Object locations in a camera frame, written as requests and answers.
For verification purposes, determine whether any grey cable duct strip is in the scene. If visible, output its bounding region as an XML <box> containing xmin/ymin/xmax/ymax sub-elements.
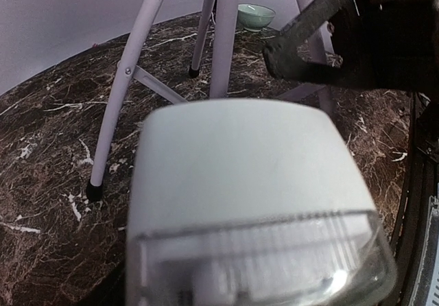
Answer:
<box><xmin>414</xmin><ymin>197</ymin><xmax>438</xmax><ymax>306</ymax></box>

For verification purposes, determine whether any white music stand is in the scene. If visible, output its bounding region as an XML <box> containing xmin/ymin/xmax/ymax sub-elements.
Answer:
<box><xmin>85</xmin><ymin>0</ymin><xmax>339</xmax><ymax>202</ymax></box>

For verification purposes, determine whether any pale green bowl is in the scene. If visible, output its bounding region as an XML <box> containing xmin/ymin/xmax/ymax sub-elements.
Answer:
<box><xmin>237</xmin><ymin>3</ymin><xmax>276</xmax><ymax>32</ymax></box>

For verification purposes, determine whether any black front rail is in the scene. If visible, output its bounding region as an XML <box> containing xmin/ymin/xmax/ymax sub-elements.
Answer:
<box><xmin>383</xmin><ymin>94</ymin><xmax>438</xmax><ymax>305</ymax></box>

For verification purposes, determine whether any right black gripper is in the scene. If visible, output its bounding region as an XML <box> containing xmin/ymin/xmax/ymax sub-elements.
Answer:
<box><xmin>262</xmin><ymin>0</ymin><xmax>439</xmax><ymax>93</ymax></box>

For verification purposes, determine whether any white metronome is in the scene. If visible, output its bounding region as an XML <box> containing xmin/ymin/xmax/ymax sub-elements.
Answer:
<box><xmin>125</xmin><ymin>98</ymin><xmax>397</xmax><ymax>305</ymax></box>

